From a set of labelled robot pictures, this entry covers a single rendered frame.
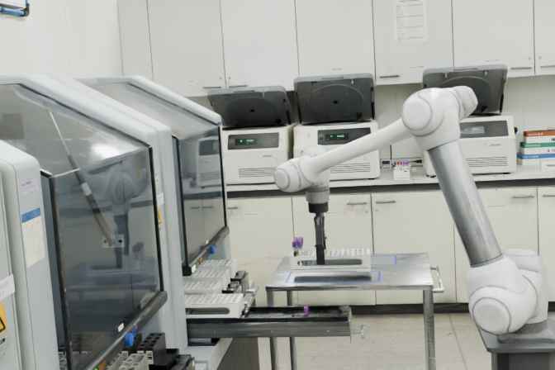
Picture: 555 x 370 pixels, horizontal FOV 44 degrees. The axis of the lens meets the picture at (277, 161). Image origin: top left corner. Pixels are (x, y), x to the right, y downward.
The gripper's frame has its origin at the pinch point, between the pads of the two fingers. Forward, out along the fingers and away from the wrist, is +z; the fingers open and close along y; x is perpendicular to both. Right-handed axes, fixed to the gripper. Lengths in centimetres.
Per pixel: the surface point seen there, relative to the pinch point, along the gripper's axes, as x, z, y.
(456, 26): -81, -96, 217
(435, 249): -59, 46, 189
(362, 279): -15.0, 8.3, -5.8
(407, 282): -30.8, 8.4, -10.3
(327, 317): -4.0, 8.8, -45.0
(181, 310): 41, 3, -52
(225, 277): 34.7, 3.7, -12.4
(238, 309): 24, 6, -44
